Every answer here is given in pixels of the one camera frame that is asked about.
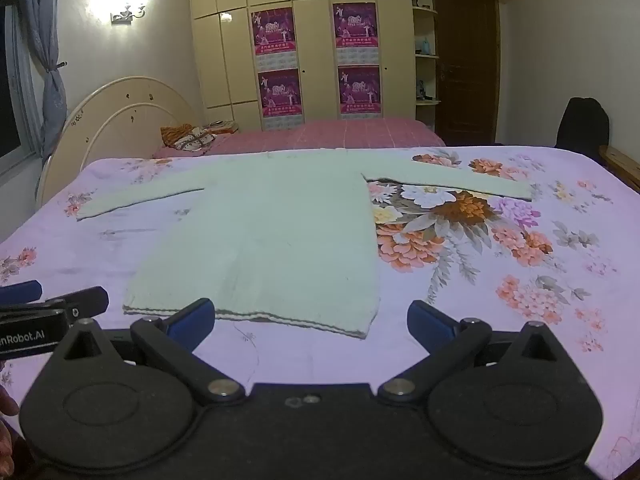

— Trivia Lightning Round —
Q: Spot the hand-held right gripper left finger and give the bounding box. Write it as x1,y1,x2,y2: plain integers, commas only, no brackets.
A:
50,298,247,406

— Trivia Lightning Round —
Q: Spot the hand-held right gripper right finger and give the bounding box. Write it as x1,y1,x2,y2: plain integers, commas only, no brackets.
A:
377,300,571,404

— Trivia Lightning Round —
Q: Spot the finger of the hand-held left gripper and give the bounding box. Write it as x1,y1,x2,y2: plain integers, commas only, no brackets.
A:
29,286,110,321
0,280,44,305

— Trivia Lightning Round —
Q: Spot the light green knit sweater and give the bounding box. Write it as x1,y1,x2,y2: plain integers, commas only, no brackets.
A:
76,147,534,340

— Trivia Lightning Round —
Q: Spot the person's left hand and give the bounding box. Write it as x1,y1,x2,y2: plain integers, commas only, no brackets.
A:
0,385,28,478

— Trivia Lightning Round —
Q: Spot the purple floral bedsheet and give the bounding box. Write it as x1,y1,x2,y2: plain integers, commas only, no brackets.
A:
0,146,640,480

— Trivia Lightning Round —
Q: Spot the orange patterned pillow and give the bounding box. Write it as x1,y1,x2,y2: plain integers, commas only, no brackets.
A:
160,124,217,154

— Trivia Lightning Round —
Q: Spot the cream round headboard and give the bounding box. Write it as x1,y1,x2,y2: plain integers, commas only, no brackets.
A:
37,76,207,207

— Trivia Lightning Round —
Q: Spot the window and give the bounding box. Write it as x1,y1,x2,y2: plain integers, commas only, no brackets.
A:
0,0,39,177

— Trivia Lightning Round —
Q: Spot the pink checked bedspread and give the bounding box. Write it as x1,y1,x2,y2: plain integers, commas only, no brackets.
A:
152,117,447,159

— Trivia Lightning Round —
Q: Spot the grey blue curtain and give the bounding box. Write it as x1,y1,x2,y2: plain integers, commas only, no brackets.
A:
17,0,69,155

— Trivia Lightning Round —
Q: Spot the cream corner shelf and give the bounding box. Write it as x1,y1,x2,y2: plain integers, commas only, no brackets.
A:
409,0,443,122

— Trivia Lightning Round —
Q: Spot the black backpack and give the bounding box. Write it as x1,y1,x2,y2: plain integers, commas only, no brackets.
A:
554,96,611,151

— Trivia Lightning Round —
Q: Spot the brown wooden door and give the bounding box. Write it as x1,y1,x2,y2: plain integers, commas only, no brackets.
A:
430,0,501,147

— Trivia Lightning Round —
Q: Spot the cream wardrobe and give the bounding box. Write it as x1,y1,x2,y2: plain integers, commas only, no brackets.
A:
186,0,417,134

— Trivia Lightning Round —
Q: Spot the magenta wall poster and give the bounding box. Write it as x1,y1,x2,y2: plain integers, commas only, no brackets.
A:
337,64,383,120
251,8,299,72
332,2,379,66
257,69,304,129

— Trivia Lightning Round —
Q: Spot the wall lamp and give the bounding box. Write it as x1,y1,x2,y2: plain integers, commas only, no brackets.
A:
110,4,147,26

